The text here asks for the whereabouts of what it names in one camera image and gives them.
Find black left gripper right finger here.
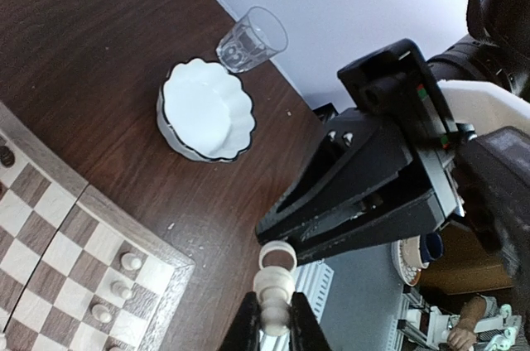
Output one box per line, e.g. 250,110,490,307
289,292,331,351

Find wooden chess board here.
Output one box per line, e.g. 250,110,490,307
1,108,195,350

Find white rook chess piece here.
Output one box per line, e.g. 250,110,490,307
253,241,297,337

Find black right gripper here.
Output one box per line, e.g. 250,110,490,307
256,39,462,263

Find clear drinking glass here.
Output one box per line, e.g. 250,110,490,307
216,6,289,74

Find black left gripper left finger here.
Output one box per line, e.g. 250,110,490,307
218,291,261,351

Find white pawn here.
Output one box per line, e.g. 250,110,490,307
91,304,113,324
120,252,142,271
111,281,133,301

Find white scalloped ceramic bowl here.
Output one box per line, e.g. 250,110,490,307
157,58,256,163

